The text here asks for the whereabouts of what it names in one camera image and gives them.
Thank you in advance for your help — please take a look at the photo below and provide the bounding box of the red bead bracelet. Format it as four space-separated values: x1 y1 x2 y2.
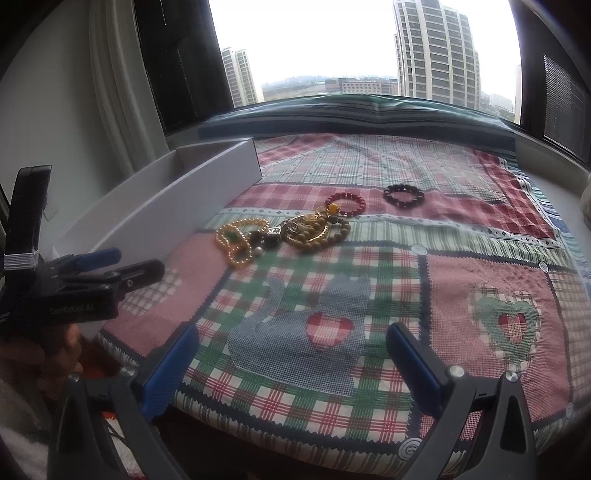
324 191 368 217

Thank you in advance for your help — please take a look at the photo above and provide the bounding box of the tall grey building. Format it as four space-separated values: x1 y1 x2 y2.
392 0 482 110

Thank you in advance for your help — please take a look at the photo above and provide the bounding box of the patchwork checked blanket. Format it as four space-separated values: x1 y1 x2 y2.
96 132 588 464

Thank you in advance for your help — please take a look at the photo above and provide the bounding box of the gold pearl necklace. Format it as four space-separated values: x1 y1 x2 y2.
214 219 271 269

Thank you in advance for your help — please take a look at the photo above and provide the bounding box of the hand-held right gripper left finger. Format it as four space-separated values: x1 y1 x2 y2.
48 323 201 480

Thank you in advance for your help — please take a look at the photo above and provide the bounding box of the dark bead bracelet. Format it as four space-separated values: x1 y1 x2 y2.
383 183 425 206

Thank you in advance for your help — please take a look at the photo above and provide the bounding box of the low wide building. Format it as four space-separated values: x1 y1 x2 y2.
324 76 399 96

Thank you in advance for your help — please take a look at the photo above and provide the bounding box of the gold round pendant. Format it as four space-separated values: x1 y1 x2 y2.
283 211 326 241

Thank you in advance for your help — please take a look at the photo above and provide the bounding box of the brown wooden bead bracelet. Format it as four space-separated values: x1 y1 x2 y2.
281 214 352 254

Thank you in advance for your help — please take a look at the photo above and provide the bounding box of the slim pale tower building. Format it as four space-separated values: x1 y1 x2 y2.
220 46 265 109

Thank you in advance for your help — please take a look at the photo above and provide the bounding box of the white curtain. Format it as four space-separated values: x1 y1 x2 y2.
87 0 178 155

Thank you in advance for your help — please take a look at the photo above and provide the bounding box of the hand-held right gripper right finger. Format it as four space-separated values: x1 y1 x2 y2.
385 322 539 480

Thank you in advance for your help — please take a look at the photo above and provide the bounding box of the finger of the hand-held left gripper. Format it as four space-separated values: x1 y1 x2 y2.
104 259 166 298
51 248 122 274

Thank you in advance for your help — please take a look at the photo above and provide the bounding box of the white cardboard box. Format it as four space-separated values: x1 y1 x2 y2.
44 137 264 289

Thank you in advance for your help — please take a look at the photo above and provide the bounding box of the person's left hand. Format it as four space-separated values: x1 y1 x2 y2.
39 322 86 400

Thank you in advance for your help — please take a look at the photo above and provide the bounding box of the person's left forearm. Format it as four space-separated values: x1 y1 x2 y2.
0 342 63 480

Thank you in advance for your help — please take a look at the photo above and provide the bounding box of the dark stone bead charm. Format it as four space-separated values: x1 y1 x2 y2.
249 225 283 259

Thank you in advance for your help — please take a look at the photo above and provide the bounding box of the dark window frame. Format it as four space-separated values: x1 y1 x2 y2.
508 0 591 160
133 0 237 137

